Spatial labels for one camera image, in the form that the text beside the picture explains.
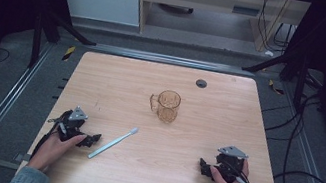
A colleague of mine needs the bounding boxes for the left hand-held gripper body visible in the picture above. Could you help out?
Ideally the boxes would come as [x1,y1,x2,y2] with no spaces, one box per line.
[44,100,92,147]

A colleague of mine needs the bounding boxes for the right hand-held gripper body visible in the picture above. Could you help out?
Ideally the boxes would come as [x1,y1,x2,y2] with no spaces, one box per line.
[209,143,251,183]

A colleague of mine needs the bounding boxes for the person's left hand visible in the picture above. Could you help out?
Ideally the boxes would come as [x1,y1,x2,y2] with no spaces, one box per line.
[26,125,88,179]

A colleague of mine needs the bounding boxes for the light blue toothbrush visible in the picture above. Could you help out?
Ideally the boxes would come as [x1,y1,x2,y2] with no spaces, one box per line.
[86,119,140,167]

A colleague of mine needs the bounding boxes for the clear amber glass mug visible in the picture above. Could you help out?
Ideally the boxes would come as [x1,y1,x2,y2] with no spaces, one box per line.
[145,86,184,127]

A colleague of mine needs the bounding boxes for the yellow black tape strip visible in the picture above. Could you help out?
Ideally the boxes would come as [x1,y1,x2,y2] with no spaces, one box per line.
[266,78,288,97]
[61,44,78,64]

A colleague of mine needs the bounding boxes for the grey round table grommet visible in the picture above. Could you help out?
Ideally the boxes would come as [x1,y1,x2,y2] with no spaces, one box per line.
[194,78,208,90]

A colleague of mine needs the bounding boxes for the black metal stand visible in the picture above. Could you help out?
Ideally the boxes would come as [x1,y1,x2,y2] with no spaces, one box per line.
[236,43,326,115]
[26,3,102,81]

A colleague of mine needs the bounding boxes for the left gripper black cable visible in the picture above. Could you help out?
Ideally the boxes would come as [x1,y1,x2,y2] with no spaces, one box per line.
[29,112,65,163]

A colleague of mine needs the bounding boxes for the grey metal table bracket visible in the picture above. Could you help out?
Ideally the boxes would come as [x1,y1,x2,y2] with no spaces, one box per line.
[14,151,32,164]

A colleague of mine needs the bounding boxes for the hanging black desk cables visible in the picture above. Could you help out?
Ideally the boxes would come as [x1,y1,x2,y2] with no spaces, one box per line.
[252,0,300,57]

